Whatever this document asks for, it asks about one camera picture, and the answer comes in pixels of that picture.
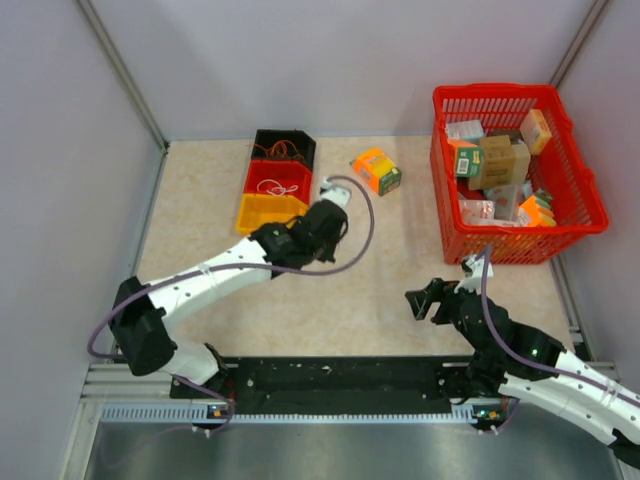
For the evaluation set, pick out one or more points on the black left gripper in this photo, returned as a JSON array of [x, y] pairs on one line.
[[327, 254]]

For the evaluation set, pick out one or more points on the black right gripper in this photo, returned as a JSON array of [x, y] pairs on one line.
[[438, 290]]

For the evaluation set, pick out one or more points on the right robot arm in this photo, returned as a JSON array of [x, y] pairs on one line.
[[522, 362]]

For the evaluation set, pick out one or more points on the yellow storage bin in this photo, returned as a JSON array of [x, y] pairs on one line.
[[258, 209]]

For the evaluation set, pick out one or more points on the red storage bin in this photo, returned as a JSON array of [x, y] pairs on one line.
[[279, 178]]

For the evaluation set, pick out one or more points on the orange green carton box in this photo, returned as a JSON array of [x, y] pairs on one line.
[[378, 171]]

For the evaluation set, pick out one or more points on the clear wrapped white packet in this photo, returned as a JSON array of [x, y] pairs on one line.
[[477, 212]]

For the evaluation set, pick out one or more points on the black storage bin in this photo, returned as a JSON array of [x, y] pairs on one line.
[[284, 145]]

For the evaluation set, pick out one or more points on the orange yellow packet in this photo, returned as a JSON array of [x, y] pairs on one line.
[[534, 212]]

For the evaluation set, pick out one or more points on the green white box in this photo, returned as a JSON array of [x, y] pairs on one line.
[[468, 158]]

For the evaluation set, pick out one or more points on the red plastic basket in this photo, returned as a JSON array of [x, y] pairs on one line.
[[559, 170]]

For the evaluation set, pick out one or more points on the brown cardboard box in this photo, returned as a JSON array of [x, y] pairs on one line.
[[504, 163]]

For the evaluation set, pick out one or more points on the beige orange box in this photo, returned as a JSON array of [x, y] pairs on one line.
[[535, 131]]

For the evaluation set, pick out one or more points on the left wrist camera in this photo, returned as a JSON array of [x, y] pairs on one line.
[[335, 193]]

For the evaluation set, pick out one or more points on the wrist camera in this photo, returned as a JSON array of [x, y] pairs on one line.
[[335, 193], [475, 267]]

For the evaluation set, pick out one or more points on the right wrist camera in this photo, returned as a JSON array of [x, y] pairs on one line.
[[475, 267]]

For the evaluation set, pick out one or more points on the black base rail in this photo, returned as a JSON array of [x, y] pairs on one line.
[[349, 385]]

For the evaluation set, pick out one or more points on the white slotted cable duct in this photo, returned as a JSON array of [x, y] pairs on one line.
[[164, 413]]

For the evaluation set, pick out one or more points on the aluminium corner post left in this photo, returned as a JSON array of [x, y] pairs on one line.
[[121, 71]]

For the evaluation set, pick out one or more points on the aluminium corner post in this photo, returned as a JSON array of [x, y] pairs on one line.
[[121, 71], [589, 25]]

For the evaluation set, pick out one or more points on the aluminium corner post right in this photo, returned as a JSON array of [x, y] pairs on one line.
[[589, 25]]

